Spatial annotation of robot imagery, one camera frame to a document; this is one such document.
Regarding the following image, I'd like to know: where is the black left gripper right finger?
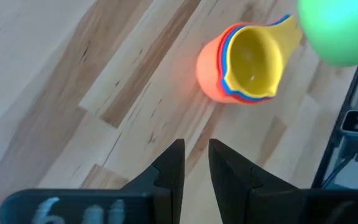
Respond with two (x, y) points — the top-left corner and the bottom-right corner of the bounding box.
(208, 138), (298, 224)

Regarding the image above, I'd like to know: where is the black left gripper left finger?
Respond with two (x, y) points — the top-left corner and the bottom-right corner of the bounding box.
(121, 138), (186, 224)

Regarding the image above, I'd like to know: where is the blue measuring cup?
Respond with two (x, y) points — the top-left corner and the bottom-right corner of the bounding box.
(221, 13), (292, 102)

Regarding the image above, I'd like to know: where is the orange measuring cup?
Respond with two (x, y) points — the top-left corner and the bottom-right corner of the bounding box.
(195, 22), (291, 105)

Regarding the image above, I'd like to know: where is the yellow measuring cup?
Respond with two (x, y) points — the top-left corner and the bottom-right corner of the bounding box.
(225, 15), (305, 99)

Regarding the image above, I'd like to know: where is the green measuring cup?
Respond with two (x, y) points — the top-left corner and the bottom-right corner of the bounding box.
(296, 0), (358, 68)

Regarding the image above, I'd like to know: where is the black camera cable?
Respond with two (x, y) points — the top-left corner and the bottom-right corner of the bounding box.
(321, 145), (358, 188)

